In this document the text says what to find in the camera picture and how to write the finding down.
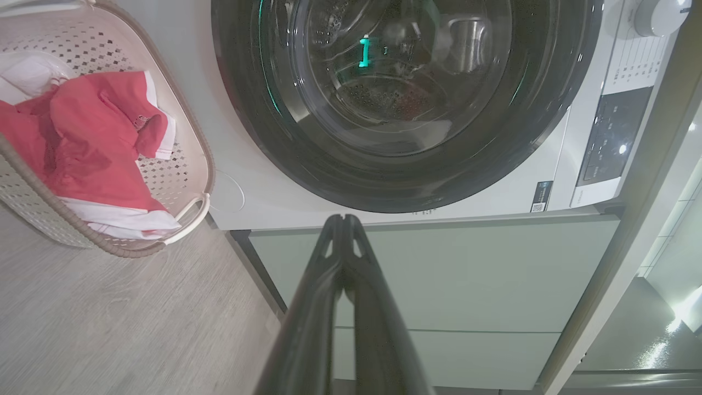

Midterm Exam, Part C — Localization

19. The round filter cover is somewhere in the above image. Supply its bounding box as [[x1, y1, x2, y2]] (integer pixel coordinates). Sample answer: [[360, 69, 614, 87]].
[[211, 169, 246, 216]]

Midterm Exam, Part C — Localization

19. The pale green cabinet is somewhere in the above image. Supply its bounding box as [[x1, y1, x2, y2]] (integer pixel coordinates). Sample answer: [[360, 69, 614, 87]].
[[230, 213, 623, 391]]

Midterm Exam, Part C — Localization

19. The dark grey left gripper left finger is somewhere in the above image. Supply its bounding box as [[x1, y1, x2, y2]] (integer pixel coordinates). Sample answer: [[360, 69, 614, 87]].
[[255, 214, 347, 395]]

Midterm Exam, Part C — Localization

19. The dark control display panel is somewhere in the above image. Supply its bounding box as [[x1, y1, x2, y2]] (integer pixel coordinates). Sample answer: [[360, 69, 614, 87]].
[[576, 85, 654, 187]]

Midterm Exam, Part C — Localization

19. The red garment white trim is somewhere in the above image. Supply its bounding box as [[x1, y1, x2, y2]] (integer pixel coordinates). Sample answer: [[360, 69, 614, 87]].
[[49, 70, 177, 161]]

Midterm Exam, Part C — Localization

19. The white front-load washing machine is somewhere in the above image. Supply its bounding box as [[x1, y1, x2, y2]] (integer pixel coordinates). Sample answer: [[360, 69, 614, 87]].
[[115, 0, 694, 231]]

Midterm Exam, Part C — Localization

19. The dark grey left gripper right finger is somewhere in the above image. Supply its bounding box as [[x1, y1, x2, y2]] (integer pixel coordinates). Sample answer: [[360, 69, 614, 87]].
[[344, 214, 437, 395]]

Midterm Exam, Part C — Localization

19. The beige perforated laundry basket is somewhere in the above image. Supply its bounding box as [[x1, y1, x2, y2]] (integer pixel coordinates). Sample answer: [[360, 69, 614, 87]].
[[0, 0, 216, 258]]

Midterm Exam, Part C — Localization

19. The white round control knob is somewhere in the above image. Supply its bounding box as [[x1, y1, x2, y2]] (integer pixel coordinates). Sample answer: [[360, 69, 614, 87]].
[[635, 0, 693, 38]]

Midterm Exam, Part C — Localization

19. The dark blue sticker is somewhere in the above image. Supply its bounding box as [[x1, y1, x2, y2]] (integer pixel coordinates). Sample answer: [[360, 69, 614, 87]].
[[530, 180, 554, 213]]

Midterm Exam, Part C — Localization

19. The round glass washing machine door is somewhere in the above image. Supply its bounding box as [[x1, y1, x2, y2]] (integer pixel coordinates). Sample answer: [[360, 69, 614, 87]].
[[211, 0, 604, 215]]

